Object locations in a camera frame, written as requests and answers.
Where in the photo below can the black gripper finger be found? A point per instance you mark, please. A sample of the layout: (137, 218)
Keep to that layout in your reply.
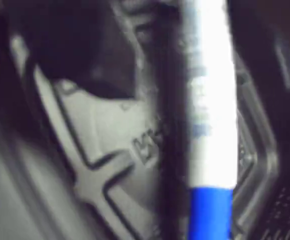
(80, 42)
(270, 62)

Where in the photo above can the blue and white marker pen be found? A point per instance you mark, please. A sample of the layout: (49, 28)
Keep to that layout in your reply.
(212, 140)

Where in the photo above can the black square plastic bowl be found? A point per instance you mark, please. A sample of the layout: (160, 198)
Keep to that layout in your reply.
(105, 140)

